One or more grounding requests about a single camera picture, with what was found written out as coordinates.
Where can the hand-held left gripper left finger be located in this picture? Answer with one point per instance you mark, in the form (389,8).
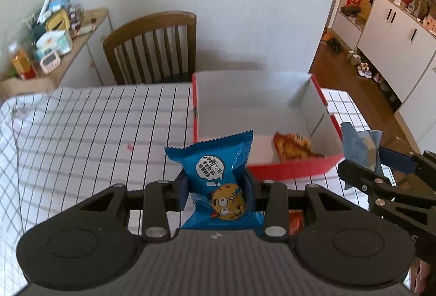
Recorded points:
(182,192)

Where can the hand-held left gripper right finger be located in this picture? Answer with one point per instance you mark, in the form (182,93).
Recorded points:
(248,192)

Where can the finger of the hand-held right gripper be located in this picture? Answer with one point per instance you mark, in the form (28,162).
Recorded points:
(397,159)
(361,176)

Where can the pale blue snack packet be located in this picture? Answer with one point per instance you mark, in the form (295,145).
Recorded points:
(357,149)

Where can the blue cookie snack packet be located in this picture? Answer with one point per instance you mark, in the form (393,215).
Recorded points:
(218,180)

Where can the red orange snack packet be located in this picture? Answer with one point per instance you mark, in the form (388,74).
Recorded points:
(293,146)

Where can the red cardboard box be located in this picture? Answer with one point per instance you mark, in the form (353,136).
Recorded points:
(238,101)

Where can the person's right hand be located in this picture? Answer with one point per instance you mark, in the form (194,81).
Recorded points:
(423,279)

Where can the small red packet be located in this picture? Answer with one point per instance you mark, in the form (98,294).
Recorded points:
(295,222)

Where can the pair of shoes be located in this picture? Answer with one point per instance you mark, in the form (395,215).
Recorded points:
(365,71)

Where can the checkered white tablecloth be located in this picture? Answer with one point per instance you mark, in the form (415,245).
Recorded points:
(85,132)

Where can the white cabinet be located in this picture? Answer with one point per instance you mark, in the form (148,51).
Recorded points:
(391,33)

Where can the wooden chair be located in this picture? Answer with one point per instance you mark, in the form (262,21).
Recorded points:
(150,21)

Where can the wooden side table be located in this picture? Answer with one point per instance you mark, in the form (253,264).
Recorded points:
(73,47)

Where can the white kitchen timer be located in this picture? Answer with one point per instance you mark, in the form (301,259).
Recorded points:
(50,63)

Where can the tissue box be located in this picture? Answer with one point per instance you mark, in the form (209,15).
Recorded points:
(52,43)

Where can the orange bottle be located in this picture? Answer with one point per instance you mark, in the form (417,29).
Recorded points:
(20,62)

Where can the yellow container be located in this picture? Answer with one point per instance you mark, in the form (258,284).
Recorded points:
(51,23)

